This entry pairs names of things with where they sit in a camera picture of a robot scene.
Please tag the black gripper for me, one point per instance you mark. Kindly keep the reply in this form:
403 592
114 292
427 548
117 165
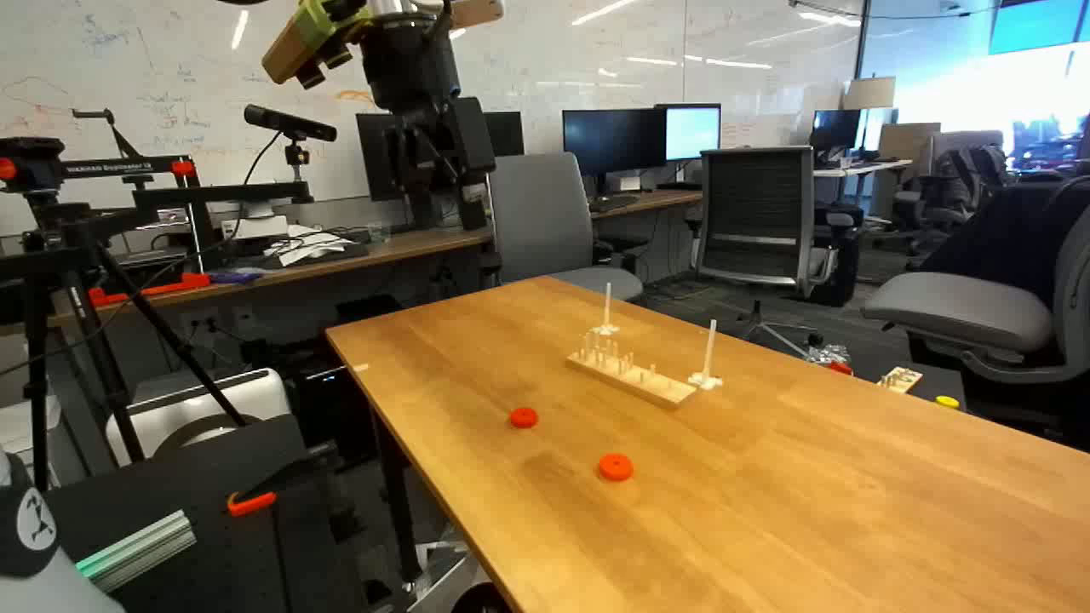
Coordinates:
425 63

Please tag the small red object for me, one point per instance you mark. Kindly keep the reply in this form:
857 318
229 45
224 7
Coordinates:
839 366

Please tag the small yellow object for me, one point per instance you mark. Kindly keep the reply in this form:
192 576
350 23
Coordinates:
946 400

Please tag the wide black monitor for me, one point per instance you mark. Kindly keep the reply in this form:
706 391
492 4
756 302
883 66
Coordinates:
374 156

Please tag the grey office chair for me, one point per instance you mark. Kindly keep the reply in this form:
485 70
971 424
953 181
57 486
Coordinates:
538 215

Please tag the long wooden desk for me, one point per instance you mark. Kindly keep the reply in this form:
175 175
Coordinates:
376 255

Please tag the white crumpled papers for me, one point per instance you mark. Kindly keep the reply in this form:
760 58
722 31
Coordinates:
306 247

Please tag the dark computer monitor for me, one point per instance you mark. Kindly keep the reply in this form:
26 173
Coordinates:
606 138

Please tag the wooden monitor desk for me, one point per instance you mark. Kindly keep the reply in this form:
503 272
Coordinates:
648 205

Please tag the lit computer monitor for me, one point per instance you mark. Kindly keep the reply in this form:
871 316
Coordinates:
689 136

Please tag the black mesh office chair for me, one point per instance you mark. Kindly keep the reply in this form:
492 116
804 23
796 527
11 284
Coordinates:
754 210

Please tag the red bar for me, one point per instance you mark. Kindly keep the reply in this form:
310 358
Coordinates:
147 292

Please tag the white computer case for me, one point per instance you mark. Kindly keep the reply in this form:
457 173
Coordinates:
183 410

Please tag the small distant monitor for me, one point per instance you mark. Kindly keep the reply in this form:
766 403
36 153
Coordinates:
837 128

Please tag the beige lamp shade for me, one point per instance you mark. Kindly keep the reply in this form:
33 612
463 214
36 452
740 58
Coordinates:
871 94

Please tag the black tripod rig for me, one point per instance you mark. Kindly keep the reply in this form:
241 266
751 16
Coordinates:
38 361

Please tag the black covered cart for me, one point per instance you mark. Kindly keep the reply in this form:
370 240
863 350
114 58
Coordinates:
227 566

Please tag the silver aluminium bar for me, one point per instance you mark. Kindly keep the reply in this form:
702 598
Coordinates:
137 550

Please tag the beige card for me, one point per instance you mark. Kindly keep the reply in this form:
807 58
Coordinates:
902 378

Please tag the grey padded swivel chair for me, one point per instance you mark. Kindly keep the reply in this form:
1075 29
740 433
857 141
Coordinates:
964 309

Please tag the black cap with logo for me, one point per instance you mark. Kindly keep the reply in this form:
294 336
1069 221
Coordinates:
23 531

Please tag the black bar camera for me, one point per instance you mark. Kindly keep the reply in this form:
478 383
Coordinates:
291 125

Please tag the wall mounted screen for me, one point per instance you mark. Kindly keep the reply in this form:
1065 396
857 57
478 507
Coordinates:
1032 23

